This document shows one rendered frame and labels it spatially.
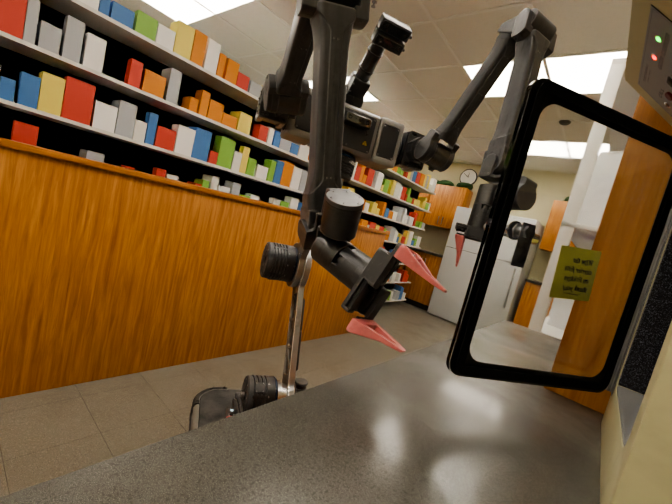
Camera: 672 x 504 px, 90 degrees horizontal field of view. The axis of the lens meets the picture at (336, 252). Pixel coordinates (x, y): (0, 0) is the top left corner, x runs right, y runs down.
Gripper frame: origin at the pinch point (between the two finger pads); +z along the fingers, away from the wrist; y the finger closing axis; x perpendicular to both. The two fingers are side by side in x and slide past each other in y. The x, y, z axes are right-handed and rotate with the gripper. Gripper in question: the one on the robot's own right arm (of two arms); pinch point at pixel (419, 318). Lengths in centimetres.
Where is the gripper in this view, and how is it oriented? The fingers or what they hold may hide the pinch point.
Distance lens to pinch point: 46.6
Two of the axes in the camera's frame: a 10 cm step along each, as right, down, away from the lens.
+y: 5.4, -8.4, -1.1
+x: 5.2, 2.2, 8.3
